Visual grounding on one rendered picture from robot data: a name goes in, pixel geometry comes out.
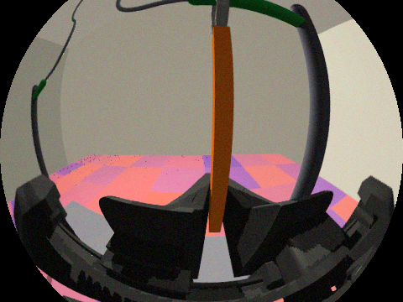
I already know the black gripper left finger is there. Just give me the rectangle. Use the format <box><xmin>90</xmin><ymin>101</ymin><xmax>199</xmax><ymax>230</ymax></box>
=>
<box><xmin>98</xmin><ymin>174</ymin><xmax>211</xmax><ymax>279</ymax></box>

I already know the orange handle with grey loop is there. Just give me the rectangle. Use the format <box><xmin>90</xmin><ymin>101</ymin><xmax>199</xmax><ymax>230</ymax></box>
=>
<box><xmin>208</xmin><ymin>0</ymin><xmax>234</xmax><ymax>232</ymax></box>

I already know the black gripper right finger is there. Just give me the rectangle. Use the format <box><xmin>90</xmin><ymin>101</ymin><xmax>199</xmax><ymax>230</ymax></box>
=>
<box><xmin>222</xmin><ymin>178</ymin><xmax>333</xmax><ymax>278</ymax></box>

